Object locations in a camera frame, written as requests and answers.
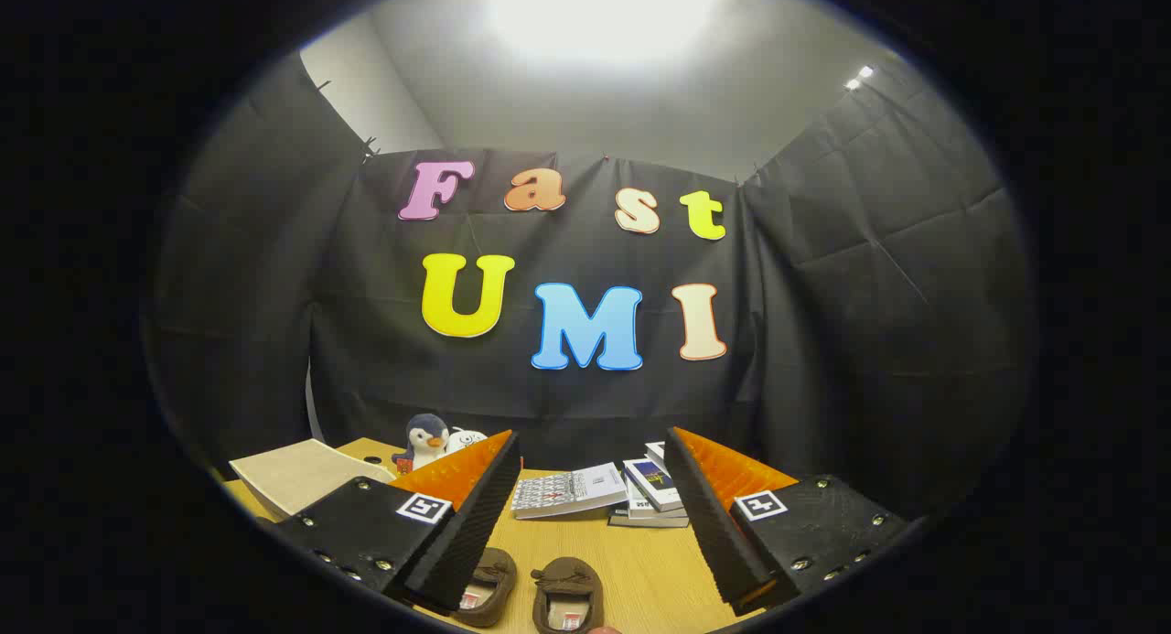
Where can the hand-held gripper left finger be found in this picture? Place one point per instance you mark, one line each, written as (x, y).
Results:
(476, 533)

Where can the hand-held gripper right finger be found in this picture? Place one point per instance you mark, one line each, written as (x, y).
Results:
(709, 524)

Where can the brown fuzzy slipper shoe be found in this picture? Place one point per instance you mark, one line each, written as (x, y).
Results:
(567, 579)
(494, 570)

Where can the beige fabric storage box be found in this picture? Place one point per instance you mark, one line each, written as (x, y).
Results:
(302, 474)

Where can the dark grey book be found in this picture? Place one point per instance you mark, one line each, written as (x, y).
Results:
(645, 522)

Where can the white book blue cover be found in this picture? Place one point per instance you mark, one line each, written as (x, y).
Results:
(654, 483)

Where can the white paperback book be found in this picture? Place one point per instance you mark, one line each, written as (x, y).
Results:
(640, 508)

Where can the white duck plush toy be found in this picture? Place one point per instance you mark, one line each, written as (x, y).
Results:
(467, 440)

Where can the grey patterned cover book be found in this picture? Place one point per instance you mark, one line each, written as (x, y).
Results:
(567, 492)

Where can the grey penguin plush toy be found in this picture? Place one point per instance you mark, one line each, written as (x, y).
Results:
(423, 437)

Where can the black backdrop cloth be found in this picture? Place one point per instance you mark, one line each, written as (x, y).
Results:
(823, 341)

